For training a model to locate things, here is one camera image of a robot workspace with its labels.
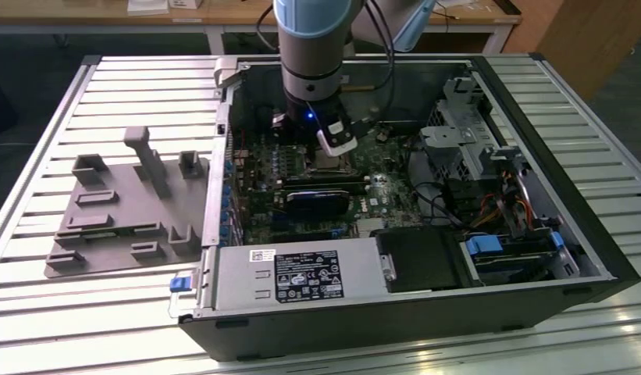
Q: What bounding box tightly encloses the silver CPU plate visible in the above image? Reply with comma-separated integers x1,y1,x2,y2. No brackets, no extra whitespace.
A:
311,155,350,171

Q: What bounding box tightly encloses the CPU socket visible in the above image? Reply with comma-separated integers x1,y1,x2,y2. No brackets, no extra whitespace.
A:
296,150,362,177

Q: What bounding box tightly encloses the black graphics card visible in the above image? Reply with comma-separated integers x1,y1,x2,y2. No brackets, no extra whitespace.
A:
283,188,351,215

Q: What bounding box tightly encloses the green motherboard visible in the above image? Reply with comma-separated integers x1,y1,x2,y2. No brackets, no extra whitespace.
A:
230,124,423,247

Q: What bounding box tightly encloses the metal drive cage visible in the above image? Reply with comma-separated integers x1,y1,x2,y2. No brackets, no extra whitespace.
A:
417,77,529,183

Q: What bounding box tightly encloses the silver finned heatsink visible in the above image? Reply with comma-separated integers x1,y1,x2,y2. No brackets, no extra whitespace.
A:
356,217,387,238

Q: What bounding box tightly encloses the plain white box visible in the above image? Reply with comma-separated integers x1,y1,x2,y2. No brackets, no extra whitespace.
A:
126,0,170,16

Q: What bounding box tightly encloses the grey parts rack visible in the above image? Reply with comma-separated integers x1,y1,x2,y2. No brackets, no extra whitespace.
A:
41,125,211,279

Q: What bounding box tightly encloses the black drive box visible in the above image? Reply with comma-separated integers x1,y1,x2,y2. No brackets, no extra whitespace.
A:
374,227,481,294

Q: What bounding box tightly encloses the grey power supply unit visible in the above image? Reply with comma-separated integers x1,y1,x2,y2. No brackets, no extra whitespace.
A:
210,237,389,312

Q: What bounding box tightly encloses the hard disk in blue carrier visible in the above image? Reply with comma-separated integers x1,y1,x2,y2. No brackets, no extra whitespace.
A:
461,230,566,286

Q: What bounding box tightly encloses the wooden desk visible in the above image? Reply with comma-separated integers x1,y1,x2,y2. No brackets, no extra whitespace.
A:
0,0,522,55

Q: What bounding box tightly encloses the black open PC case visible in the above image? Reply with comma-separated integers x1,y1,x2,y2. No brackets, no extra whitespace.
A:
168,52,641,363

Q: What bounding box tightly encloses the wooden cabinet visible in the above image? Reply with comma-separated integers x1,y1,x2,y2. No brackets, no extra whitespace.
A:
505,0,641,102

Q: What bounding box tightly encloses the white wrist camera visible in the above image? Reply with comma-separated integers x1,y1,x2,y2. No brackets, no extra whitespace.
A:
315,120,359,158

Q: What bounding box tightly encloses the black camera cable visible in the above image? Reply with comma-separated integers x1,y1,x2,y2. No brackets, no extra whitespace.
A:
358,0,401,132

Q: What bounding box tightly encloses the coloured power wire bundle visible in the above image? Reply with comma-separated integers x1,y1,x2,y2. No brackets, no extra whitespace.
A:
467,193,534,231

